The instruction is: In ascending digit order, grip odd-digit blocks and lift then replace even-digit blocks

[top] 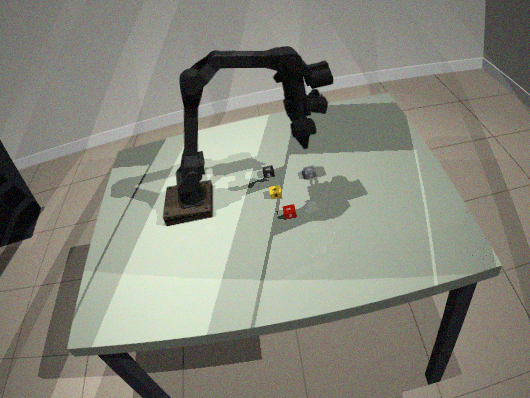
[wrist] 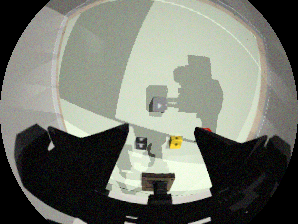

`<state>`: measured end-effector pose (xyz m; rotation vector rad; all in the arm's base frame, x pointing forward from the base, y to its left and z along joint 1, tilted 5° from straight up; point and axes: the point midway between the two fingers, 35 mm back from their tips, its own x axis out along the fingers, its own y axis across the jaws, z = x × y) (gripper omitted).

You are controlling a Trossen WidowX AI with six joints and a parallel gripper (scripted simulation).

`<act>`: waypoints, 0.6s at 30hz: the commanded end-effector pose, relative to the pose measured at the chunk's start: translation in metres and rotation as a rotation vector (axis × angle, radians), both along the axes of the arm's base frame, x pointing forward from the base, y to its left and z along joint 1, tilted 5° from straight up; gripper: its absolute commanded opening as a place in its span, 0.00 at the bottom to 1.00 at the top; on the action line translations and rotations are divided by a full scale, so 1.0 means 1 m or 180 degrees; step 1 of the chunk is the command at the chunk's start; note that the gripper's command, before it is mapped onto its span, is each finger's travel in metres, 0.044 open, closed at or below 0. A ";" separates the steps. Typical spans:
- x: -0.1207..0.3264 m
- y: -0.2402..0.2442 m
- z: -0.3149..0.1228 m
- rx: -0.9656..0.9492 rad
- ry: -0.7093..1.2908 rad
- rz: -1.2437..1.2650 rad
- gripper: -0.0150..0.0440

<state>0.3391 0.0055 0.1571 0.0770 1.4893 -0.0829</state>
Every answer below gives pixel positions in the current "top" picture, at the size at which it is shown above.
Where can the red block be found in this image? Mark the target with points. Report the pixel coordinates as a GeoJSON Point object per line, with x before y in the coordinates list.
{"type": "Point", "coordinates": [289, 211]}

